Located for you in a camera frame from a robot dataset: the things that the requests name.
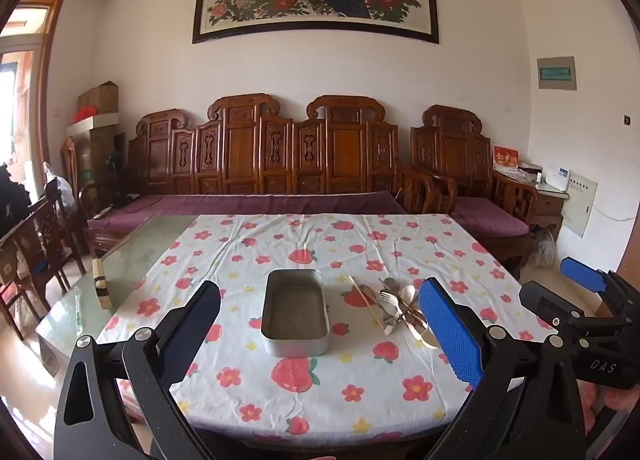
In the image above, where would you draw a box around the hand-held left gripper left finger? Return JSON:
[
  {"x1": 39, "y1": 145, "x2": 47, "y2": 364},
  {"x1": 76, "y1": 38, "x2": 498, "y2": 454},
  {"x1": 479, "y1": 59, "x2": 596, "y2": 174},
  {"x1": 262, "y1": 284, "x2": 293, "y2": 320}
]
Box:
[{"x1": 54, "y1": 280, "x2": 222, "y2": 460}]

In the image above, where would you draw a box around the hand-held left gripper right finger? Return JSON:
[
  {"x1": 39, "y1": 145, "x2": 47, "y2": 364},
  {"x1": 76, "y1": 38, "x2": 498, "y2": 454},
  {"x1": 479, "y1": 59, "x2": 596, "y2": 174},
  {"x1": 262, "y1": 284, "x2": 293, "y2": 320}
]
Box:
[{"x1": 418, "y1": 276, "x2": 587, "y2": 460}]

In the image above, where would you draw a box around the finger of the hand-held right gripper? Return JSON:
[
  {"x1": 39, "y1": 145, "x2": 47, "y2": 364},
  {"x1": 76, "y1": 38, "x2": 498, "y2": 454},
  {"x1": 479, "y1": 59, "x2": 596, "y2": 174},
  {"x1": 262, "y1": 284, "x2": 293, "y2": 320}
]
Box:
[
  {"x1": 519, "y1": 281, "x2": 635, "y2": 342},
  {"x1": 560, "y1": 256, "x2": 640, "y2": 323}
]

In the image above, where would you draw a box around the cream spoon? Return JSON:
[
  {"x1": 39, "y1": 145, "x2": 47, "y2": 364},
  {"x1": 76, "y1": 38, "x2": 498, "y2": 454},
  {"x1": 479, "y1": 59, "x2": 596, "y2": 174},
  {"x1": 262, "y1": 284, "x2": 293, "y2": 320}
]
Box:
[
  {"x1": 399, "y1": 284, "x2": 418, "y2": 321},
  {"x1": 407, "y1": 320, "x2": 442, "y2": 348}
]

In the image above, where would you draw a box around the metal fork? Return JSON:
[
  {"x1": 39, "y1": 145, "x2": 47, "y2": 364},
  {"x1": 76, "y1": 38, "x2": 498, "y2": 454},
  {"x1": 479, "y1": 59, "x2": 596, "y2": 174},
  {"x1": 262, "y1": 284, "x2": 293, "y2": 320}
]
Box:
[{"x1": 378, "y1": 290, "x2": 401, "y2": 321}]

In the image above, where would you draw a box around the light wooden chopstick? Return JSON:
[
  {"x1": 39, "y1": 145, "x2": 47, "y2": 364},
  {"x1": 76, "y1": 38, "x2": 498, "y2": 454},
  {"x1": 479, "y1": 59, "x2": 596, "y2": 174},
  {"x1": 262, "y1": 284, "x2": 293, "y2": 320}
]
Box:
[
  {"x1": 392, "y1": 295, "x2": 427, "y2": 330},
  {"x1": 348, "y1": 275, "x2": 391, "y2": 337}
]

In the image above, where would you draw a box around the rectangular metal tray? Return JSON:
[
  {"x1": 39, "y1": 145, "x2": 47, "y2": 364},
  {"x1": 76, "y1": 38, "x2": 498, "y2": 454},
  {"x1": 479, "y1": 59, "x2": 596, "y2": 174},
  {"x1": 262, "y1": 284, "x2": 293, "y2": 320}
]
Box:
[{"x1": 261, "y1": 268, "x2": 331, "y2": 357}]

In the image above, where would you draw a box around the white fluffy mop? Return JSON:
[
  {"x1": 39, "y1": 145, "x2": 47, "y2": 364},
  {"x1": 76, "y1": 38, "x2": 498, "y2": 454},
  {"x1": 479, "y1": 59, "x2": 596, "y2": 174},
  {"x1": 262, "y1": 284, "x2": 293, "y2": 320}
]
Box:
[{"x1": 530, "y1": 225, "x2": 558, "y2": 268}]

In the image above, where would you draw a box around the white electrical panel door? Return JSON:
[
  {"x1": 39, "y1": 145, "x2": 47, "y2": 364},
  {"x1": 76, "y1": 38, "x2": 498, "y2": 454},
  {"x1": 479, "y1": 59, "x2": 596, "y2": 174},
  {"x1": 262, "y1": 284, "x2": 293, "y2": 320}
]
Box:
[{"x1": 560, "y1": 171, "x2": 598, "y2": 238}]

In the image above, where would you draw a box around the wooden side table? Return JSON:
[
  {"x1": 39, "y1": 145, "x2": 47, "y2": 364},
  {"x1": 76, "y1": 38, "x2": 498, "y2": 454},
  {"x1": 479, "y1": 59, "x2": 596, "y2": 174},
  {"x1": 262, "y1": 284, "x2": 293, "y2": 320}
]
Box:
[{"x1": 492, "y1": 167, "x2": 571, "y2": 241}]

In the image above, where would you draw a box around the white desk phone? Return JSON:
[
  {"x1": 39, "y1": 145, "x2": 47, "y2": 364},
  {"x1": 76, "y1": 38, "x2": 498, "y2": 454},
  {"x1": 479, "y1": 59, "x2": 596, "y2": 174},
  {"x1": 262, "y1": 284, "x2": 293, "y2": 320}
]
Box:
[{"x1": 542, "y1": 167, "x2": 573, "y2": 192}]

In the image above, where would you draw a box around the small purple seat cushion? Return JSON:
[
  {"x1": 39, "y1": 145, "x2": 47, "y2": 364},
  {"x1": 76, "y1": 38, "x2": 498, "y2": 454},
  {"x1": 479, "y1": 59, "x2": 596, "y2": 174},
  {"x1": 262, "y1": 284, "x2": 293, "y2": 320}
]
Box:
[{"x1": 452, "y1": 197, "x2": 531, "y2": 238}]

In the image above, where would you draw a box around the cream case with black band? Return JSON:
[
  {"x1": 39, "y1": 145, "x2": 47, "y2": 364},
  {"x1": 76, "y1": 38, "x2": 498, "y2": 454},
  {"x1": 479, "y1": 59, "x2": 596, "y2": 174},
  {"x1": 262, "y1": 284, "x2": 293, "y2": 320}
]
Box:
[{"x1": 92, "y1": 259, "x2": 112, "y2": 310}]

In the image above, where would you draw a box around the red gift box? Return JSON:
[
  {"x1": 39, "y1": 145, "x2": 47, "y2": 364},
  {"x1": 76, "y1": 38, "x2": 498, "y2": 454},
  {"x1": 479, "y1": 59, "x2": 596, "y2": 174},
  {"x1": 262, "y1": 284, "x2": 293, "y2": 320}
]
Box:
[{"x1": 492, "y1": 145, "x2": 521, "y2": 173}]

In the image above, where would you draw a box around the long purple seat cushion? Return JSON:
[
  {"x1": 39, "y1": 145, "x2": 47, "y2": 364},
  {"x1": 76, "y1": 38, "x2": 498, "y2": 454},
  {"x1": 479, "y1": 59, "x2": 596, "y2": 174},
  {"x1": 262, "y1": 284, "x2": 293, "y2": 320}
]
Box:
[{"x1": 87, "y1": 190, "x2": 408, "y2": 237}]

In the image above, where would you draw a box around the strawberry flower print tablecloth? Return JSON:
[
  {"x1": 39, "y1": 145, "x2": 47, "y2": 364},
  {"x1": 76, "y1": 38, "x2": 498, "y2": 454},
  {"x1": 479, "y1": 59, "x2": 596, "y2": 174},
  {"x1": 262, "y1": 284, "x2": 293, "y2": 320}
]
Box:
[{"x1": 95, "y1": 212, "x2": 551, "y2": 441}]

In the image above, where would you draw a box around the carved wooden armchair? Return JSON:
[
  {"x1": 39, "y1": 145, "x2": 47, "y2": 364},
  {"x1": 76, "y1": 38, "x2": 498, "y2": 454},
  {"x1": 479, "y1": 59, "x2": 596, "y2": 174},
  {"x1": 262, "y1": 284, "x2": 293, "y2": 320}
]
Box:
[{"x1": 410, "y1": 105, "x2": 540, "y2": 281}]

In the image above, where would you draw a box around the wooden dining chair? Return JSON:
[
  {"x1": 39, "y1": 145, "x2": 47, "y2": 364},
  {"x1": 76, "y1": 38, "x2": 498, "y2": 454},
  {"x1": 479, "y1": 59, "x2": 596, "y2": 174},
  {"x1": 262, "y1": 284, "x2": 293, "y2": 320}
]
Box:
[
  {"x1": 12, "y1": 200, "x2": 86, "y2": 293},
  {"x1": 44, "y1": 179, "x2": 88, "y2": 261},
  {"x1": 0, "y1": 235, "x2": 51, "y2": 341}
]

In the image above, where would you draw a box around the black standing fan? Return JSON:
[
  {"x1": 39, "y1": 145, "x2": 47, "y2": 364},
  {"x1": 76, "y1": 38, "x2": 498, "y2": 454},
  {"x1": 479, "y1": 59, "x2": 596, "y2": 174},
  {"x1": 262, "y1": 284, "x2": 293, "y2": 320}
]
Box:
[{"x1": 106, "y1": 150, "x2": 127, "y2": 206}]

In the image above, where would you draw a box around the carved wooden sofa bench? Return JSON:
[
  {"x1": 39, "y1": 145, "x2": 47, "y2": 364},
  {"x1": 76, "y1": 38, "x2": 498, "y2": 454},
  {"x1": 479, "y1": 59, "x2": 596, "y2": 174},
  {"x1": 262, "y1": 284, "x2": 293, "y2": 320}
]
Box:
[{"x1": 80, "y1": 93, "x2": 457, "y2": 261}]

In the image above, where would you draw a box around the clear plastic bag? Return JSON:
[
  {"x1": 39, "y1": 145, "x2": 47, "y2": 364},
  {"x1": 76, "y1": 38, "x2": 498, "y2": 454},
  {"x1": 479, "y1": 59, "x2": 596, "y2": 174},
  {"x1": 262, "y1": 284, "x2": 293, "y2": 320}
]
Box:
[{"x1": 44, "y1": 162, "x2": 76, "y2": 213}]

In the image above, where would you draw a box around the glass front cabinet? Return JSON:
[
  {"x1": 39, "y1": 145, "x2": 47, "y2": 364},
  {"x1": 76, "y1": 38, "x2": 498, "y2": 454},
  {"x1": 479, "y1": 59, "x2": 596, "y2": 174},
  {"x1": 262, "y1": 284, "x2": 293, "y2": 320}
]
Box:
[{"x1": 62, "y1": 127, "x2": 126, "y2": 193}]

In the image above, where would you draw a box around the black cloth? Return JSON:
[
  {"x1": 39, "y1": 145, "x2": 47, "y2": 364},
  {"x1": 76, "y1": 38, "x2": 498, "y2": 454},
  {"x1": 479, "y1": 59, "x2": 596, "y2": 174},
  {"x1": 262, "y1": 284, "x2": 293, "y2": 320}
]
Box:
[{"x1": 0, "y1": 165, "x2": 32, "y2": 236}]

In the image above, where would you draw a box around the flat white box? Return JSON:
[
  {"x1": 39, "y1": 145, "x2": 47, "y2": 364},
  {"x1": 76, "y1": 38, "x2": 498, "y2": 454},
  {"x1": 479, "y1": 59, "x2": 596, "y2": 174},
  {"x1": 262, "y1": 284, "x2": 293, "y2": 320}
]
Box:
[{"x1": 66, "y1": 112, "x2": 120, "y2": 135}]

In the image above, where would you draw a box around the brown cardboard box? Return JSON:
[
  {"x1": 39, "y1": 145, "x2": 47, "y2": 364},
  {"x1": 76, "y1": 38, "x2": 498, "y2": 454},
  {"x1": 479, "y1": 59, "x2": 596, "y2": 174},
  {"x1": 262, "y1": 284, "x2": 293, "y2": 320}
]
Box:
[{"x1": 77, "y1": 82, "x2": 119, "y2": 116}]

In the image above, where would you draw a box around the grey wall panel green label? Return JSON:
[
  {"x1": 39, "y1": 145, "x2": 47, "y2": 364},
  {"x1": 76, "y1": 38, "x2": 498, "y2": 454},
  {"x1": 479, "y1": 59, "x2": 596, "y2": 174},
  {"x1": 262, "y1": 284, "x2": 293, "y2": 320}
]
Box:
[{"x1": 536, "y1": 56, "x2": 577, "y2": 91}]

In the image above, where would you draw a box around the wooden door frame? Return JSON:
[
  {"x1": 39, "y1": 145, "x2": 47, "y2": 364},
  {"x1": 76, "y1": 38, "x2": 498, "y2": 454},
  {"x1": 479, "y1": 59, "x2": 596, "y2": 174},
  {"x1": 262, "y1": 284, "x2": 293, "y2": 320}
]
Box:
[{"x1": 0, "y1": 0, "x2": 67, "y2": 166}]

